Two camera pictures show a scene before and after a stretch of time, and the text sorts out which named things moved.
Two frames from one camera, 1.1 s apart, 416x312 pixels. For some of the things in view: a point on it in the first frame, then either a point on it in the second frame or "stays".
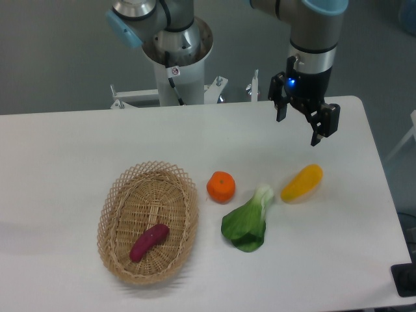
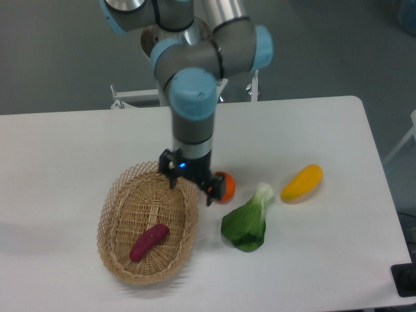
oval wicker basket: (141, 196) stays
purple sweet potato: (151, 238) stays
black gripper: (307, 91) → (195, 169)
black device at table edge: (404, 277) stays
